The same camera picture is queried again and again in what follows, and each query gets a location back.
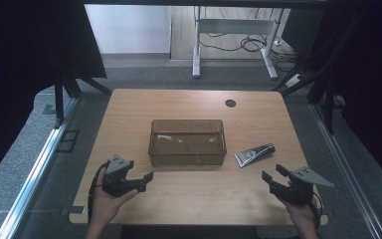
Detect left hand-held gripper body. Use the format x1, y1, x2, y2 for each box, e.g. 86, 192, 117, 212
101, 153, 147, 198

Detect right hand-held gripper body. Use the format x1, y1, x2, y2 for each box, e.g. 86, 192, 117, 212
269, 165, 335, 206

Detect person's left hand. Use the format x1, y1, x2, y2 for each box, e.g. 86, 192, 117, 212
90, 167, 140, 230

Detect person's right hand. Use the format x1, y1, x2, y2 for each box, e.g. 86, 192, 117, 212
276, 193, 320, 234

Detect silver tube with black cap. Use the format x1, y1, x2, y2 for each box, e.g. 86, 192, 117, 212
233, 142, 277, 169

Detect brown transparent plastic box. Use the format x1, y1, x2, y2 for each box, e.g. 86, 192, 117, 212
147, 119, 228, 167

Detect black metal stand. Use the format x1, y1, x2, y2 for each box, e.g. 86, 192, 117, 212
272, 66, 337, 135
53, 63, 113, 128

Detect black curtain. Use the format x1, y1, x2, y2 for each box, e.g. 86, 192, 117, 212
0, 0, 107, 190
280, 4, 382, 195

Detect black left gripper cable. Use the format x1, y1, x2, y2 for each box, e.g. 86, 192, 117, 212
87, 161, 110, 224

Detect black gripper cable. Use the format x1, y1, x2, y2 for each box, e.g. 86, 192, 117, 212
87, 161, 110, 224
306, 190, 323, 231

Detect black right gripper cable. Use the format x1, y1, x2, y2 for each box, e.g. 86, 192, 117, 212
306, 190, 323, 231

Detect aluminium floor rail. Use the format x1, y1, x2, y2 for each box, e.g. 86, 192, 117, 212
308, 103, 382, 239
0, 97, 81, 239

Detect black floor cables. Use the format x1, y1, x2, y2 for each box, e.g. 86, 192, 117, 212
199, 7, 297, 73

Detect white metal desk frame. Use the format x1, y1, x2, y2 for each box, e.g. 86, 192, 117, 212
192, 5, 286, 81

